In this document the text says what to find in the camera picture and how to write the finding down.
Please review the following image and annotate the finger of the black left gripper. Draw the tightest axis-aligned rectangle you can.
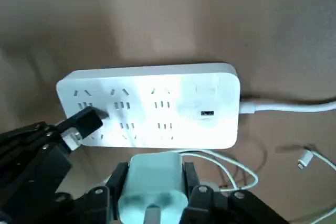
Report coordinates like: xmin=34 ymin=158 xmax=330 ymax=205
xmin=0 ymin=105 xmax=109 ymax=152
xmin=34 ymin=128 xmax=83 ymax=191

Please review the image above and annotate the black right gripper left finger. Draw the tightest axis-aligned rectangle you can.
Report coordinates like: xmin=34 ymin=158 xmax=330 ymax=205
xmin=31 ymin=161 xmax=130 ymax=224

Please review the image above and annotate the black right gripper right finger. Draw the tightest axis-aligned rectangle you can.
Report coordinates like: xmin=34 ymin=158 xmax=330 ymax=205
xmin=183 ymin=161 xmax=289 ymax=224

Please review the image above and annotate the light blue phone charger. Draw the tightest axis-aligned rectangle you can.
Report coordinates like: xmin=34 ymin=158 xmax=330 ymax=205
xmin=117 ymin=152 xmax=190 ymax=224

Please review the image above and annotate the white power strip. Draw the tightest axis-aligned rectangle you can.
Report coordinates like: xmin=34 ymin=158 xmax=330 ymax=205
xmin=55 ymin=62 xmax=242 ymax=152

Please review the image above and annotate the thin white charger cable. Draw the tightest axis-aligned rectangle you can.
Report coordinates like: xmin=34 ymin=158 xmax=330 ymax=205
xmin=178 ymin=144 xmax=336 ymax=224

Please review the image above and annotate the white power strip cord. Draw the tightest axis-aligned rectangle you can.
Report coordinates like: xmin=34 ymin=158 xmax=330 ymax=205
xmin=238 ymin=99 xmax=336 ymax=115

